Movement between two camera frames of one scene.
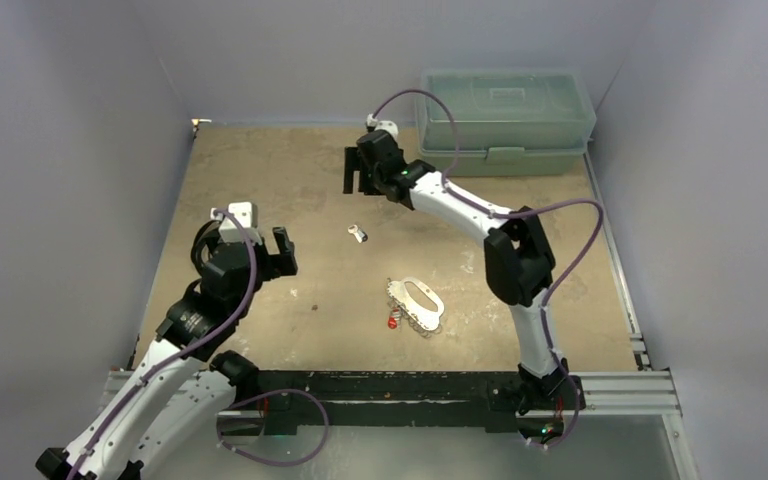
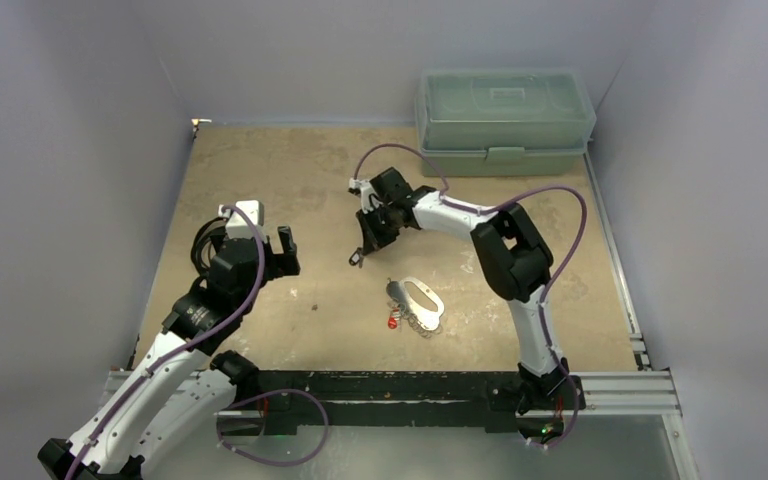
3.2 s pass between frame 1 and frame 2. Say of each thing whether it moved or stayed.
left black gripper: stayed
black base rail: stayed
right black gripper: moved
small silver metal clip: moved
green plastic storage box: stayed
